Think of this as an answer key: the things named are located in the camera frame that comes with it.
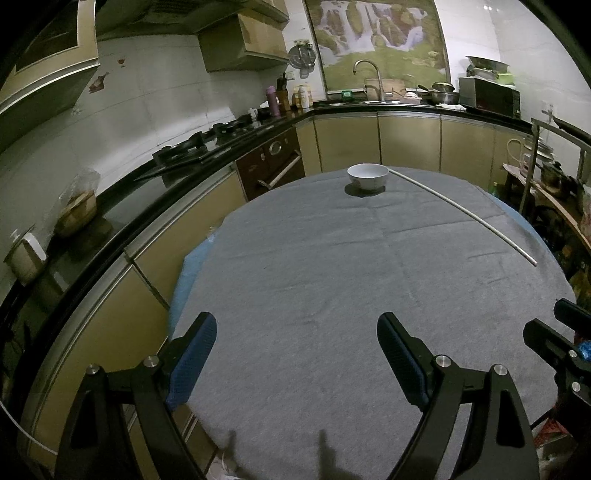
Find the dark cooking pot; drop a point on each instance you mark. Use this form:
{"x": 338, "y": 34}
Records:
{"x": 557, "y": 180}

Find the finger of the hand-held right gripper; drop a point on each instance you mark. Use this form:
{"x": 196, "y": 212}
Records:
{"x": 572, "y": 316}
{"x": 549, "y": 341}

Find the grey tablecloth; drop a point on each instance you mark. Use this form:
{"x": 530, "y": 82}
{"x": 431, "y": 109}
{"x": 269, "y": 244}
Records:
{"x": 300, "y": 277}

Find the small white teapot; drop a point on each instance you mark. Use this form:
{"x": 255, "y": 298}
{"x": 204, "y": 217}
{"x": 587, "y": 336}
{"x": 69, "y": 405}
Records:
{"x": 253, "y": 114}

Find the waterfall wall poster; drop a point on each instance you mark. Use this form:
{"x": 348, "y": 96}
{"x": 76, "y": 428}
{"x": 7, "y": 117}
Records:
{"x": 378, "y": 46}

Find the white rod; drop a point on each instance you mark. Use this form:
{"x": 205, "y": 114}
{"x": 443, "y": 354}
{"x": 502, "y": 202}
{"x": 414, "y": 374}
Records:
{"x": 489, "y": 229}

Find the black gas stove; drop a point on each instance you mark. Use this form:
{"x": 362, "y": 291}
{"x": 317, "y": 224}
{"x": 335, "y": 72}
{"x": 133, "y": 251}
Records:
{"x": 194, "y": 145}

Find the brown seasoning jar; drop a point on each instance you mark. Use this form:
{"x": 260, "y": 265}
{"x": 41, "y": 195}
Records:
{"x": 297, "y": 99}

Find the white bowl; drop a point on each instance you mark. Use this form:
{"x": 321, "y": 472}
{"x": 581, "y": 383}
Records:
{"x": 368, "y": 177}

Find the dark sauce bottle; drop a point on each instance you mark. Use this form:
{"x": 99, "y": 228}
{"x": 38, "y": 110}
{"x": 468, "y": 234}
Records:
{"x": 282, "y": 97}

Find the pink bottle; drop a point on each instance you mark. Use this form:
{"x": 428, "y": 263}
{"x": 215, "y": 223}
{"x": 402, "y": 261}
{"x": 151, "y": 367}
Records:
{"x": 272, "y": 101}

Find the beige base cabinets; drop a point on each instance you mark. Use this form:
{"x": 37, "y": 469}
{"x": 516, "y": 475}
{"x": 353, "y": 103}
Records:
{"x": 406, "y": 143}

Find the hanging metal strainer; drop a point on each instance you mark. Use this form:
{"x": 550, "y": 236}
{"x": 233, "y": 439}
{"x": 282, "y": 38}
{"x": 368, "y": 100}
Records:
{"x": 302, "y": 55}

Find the framed wall cabinet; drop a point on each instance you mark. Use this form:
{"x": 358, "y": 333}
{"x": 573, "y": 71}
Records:
{"x": 46, "y": 46}

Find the green bottle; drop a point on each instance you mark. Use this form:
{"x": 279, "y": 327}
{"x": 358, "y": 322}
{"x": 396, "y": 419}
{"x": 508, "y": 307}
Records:
{"x": 495, "y": 188}

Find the beige wall cabinet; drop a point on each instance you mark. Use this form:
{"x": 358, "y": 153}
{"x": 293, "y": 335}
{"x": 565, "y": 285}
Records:
{"x": 244, "y": 37}

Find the white dishcloth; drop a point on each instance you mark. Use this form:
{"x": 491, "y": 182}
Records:
{"x": 451, "y": 106}

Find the clear plastic jug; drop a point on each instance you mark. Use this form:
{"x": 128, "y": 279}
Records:
{"x": 521, "y": 154}

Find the chrome faucet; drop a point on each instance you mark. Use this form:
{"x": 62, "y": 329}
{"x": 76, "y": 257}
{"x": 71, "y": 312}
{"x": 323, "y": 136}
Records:
{"x": 381, "y": 87}

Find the white seasoning bottle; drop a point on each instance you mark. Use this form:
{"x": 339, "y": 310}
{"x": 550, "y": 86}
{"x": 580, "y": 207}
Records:
{"x": 306, "y": 97}

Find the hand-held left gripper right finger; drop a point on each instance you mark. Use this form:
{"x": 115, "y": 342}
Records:
{"x": 406, "y": 360}

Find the dark built-in oven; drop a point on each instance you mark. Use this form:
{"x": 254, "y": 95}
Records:
{"x": 272, "y": 161}

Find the metal shelf rack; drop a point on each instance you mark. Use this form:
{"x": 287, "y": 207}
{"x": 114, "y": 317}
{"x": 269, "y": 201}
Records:
{"x": 565, "y": 131}

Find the metal pot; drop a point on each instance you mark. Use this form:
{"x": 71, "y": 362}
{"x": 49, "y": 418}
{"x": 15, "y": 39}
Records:
{"x": 444, "y": 96}

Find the silver microwave oven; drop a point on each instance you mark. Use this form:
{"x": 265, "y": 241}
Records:
{"x": 489, "y": 97}

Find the range hood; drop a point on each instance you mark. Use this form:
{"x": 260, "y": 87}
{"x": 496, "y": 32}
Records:
{"x": 147, "y": 14}

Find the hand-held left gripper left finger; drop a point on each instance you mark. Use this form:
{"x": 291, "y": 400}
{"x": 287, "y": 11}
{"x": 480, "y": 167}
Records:
{"x": 191, "y": 364}

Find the metal basin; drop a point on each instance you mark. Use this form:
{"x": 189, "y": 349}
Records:
{"x": 487, "y": 64}

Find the clear bag with brown contents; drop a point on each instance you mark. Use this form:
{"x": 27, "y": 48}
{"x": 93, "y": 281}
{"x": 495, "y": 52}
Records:
{"x": 76, "y": 207}

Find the white container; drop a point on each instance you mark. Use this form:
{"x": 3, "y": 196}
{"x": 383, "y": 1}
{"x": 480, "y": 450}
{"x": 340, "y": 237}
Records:
{"x": 27, "y": 258}

